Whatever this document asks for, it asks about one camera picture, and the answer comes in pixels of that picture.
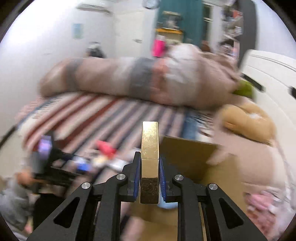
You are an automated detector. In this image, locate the gold rectangular bar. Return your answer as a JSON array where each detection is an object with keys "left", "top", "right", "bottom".
[{"left": 139, "top": 121, "right": 159, "bottom": 204}]

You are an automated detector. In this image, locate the pink bottle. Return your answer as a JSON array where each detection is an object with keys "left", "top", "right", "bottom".
[{"left": 96, "top": 140, "right": 116, "bottom": 159}]

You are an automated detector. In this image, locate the left forearm white sleeve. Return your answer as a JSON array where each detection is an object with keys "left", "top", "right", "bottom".
[{"left": 1, "top": 178, "right": 32, "bottom": 232}]

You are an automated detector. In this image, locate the person's left hand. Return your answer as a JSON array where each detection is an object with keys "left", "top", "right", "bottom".
[{"left": 15, "top": 169, "right": 35, "bottom": 187}]

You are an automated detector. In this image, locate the beige pink bed sheet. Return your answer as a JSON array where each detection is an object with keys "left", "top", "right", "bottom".
[{"left": 212, "top": 97, "right": 292, "bottom": 204}]

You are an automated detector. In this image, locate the brown cardboard box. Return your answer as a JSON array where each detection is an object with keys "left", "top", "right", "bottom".
[{"left": 132, "top": 137, "right": 246, "bottom": 240}]

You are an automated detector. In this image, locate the striped pink red blanket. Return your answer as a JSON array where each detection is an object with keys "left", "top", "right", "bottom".
[{"left": 18, "top": 92, "right": 214, "bottom": 161}]

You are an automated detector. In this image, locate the tan plush toy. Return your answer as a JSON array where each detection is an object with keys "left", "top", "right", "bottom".
[{"left": 221, "top": 102, "right": 276, "bottom": 145}]

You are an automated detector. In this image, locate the black bag on bed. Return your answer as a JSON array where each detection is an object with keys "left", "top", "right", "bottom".
[{"left": 86, "top": 42, "right": 106, "bottom": 58}]

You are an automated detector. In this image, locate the green plush toy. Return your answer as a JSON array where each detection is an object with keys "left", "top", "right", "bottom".
[{"left": 233, "top": 79, "right": 253, "bottom": 99}]

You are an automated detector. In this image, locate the rolled pink grey duvet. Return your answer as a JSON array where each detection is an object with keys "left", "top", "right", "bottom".
[{"left": 40, "top": 44, "right": 240, "bottom": 109}]

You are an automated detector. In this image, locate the white bed headboard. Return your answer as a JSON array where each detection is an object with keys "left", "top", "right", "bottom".
[{"left": 240, "top": 50, "right": 295, "bottom": 149}]

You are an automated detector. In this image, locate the white door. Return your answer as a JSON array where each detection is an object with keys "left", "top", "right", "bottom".
[{"left": 114, "top": 11, "right": 144, "bottom": 57}]

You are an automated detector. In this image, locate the pink gift bag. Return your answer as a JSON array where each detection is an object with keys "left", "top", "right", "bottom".
[{"left": 152, "top": 39, "right": 166, "bottom": 58}]

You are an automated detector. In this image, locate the white air conditioner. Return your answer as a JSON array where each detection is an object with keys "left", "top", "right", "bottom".
[{"left": 76, "top": 3, "right": 112, "bottom": 15}]

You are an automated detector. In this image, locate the yellow white cabinet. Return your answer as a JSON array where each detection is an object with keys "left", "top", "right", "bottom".
[{"left": 156, "top": 28, "right": 184, "bottom": 45}]

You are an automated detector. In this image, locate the black bookshelf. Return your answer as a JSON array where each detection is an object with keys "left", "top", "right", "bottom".
[{"left": 218, "top": 1, "right": 257, "bottom": 66}]

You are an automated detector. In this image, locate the glass display case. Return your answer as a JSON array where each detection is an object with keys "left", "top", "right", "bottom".
[{"left": 162, "top": 11, "right": 182, "bottom": 30}]

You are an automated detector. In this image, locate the teal curtain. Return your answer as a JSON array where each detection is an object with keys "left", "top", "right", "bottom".
[{"left": 156, "top": 0, "right": 204, "bottom": 47}]

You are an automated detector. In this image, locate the wall poster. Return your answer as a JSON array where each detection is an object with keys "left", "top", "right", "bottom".
[{"left": 72, "top": 23, "right": 83, "bottom": 39}]

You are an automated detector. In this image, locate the round wall clock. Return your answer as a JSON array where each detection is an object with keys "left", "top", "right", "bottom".
[{"left": 142, "top": 0, "right": 161, "bottom": 9}]

